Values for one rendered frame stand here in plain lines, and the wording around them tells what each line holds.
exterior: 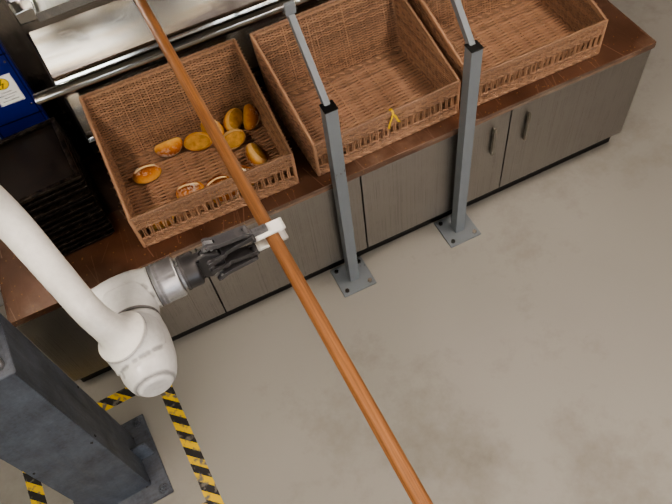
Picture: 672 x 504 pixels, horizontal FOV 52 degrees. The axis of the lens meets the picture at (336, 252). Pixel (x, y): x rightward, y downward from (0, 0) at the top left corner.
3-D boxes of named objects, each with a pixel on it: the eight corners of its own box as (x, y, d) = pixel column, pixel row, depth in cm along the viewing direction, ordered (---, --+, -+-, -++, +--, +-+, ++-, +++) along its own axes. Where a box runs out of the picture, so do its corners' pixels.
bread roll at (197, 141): (213, 149, 238) (215, 146, 243) (209, 130, 236) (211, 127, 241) (185, 154, 238) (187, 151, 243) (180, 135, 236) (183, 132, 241)
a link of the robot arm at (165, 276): (155, 280, 148) (181, 268, 149) (168, 313, 143) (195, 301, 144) (141, 257, 140) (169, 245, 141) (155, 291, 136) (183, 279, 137)
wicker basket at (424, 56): (260, 92, 255) (245, 31, 232) (393, 36, 265) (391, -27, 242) (317, 179, 230) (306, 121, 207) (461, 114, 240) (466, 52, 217)
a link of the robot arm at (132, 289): (157, 285, 149) (173, 328, 141) (89, 315, 146) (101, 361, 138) (139, 252, 141) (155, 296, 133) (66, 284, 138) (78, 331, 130)
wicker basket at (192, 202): (106, 151, 246) (74, 94, 223) (251, 94, 255) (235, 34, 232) (142, 251, 221) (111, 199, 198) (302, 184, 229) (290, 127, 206)
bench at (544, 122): (53, 283, 288) (-20, 199, 239) (543, 72, 327) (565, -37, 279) (84, 397, 258) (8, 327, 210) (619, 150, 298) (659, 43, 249)
